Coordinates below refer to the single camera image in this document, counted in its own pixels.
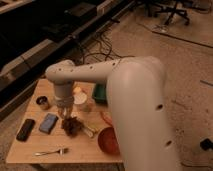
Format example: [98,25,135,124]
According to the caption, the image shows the green tray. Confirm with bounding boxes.
[92,84,107,104]

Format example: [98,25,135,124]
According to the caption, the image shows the blue sponge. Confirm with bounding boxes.
[39,113,58,134]

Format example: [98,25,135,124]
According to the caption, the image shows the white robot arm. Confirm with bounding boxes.
[45,56,182,171]

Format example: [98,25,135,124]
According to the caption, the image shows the black floor cables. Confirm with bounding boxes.
[71,29,134,64]

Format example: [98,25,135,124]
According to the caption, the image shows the small metal cup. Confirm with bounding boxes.
[36,96,50,110]

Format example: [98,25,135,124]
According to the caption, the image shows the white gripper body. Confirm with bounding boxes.
[54,84,74,115]

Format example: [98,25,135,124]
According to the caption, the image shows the dark red grape bunch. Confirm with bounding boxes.
[61,117,83,137]

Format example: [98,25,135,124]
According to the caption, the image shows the clear plastic container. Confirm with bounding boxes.
[73,87,92,112]

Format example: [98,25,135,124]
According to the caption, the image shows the black office chair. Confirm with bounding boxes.
[136,0,190,26]

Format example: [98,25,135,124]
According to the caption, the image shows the wooden table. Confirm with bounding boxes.
[6,79,122,164]

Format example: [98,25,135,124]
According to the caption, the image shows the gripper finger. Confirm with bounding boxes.
[58,111,65,119]
[66,108,72,118]

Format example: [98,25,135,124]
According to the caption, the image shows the black phone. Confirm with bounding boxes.
[16,119,35,141]

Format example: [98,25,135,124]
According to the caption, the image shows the black object on floor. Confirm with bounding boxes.
[200,138,213,151]

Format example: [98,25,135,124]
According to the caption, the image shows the red-brown bowl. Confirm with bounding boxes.
[98,127,120,155]

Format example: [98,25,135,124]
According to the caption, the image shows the silver fork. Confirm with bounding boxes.
[34,148,69,156]

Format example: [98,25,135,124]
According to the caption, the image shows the orange carrot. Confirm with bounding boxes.
[100,112,113,126]

